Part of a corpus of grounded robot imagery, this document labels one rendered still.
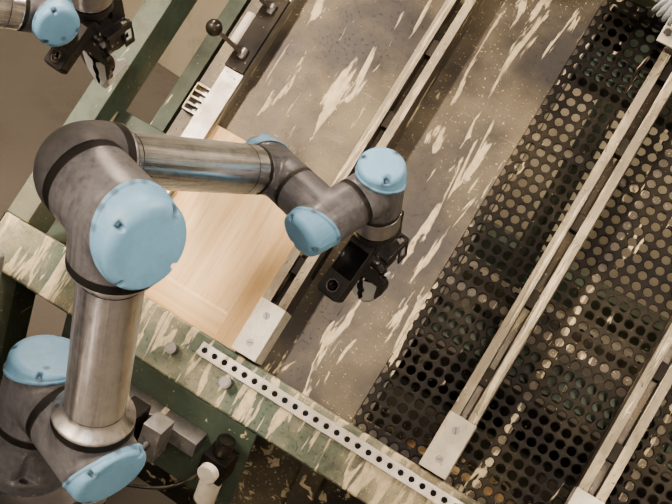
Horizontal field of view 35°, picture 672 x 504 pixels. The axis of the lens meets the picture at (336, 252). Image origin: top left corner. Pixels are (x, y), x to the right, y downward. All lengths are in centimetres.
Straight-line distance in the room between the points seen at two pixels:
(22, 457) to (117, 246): 55
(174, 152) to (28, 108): 334
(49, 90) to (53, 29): 317
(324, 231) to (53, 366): 43
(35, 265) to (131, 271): 121
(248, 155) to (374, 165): 18
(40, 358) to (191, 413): 78
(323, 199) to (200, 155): 20
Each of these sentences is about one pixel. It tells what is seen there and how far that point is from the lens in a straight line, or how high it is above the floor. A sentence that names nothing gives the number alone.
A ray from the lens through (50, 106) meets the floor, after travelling 482.
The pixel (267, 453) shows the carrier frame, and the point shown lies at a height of 53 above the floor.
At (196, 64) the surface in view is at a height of 125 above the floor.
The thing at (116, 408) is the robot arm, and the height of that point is 133.
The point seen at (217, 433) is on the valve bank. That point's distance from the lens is 233.
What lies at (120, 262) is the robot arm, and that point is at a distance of 124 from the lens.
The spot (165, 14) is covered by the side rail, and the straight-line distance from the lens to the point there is 254.
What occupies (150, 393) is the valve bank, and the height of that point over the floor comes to 75.
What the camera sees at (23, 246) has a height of 87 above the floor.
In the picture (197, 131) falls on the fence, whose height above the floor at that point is 119.
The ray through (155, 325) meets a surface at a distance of 234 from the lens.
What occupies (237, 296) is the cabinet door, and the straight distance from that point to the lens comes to 233.
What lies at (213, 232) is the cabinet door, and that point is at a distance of 238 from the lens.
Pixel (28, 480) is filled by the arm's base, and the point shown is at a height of 106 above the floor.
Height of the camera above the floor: 234
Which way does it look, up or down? 32 degrees down
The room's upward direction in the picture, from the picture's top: 22 degrees clockwise
